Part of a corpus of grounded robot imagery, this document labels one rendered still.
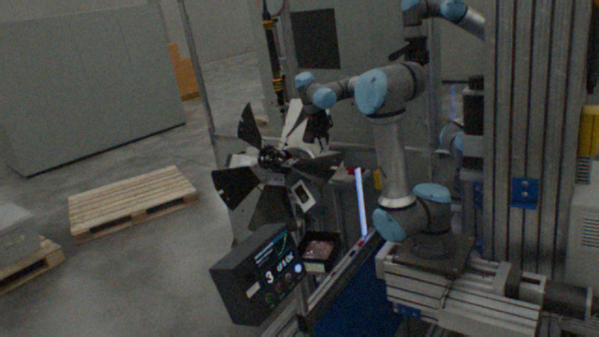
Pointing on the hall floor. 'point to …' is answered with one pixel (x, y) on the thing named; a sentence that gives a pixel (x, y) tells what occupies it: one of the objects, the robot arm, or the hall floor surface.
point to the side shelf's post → (341, 221)
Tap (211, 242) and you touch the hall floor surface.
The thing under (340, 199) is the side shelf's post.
